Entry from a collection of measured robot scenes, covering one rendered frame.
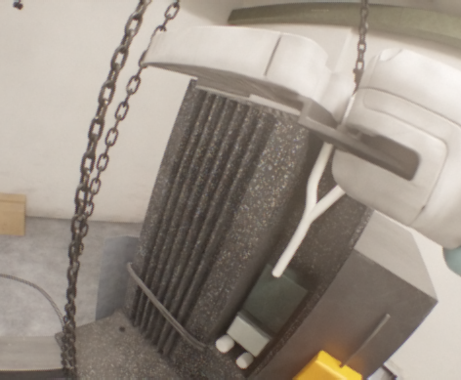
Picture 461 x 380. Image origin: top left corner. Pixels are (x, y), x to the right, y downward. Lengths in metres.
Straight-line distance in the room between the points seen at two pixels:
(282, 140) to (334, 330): 0.29
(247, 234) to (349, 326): 0.23
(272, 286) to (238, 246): 0.10
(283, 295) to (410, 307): 0.25
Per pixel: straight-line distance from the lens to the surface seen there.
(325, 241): 0.50
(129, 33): 0.27
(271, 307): 0.52
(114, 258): 0.98
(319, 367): 0.36
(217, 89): 0.19
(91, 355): 0.77
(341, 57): 1.93
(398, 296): 0.33
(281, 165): 0.41
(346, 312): 0.34
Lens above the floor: 1.57
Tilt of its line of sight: 16 degrees down
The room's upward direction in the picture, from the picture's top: 22 degrees clockwise
